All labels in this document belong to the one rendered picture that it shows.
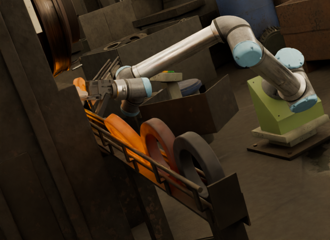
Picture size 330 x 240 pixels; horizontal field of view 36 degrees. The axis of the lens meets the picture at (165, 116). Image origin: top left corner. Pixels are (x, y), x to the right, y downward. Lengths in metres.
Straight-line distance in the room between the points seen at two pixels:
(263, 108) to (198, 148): 1.82
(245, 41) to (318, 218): 0.79
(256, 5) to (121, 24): 1.75
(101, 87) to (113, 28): 4.23
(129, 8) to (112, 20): 0.39
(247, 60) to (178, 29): 2.54
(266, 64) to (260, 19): 3.11
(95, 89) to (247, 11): 3.41
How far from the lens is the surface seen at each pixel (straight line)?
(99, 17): 6.52
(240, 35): 2.18
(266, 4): 5.43
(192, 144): 1.08
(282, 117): 2.83
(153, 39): 4.48
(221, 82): 1.71
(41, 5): 1.91
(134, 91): 2.18
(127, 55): 4.29
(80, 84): 2.62
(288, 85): 2.50
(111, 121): 1.41
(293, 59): 2.73
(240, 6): 5.35
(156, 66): 2.31
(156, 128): 1.24
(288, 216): 2.26
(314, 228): 2.13
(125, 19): 6.17
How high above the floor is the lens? 1.06
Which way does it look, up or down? 13 degrees down
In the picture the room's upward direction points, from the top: 19 degrees counter-clockwise
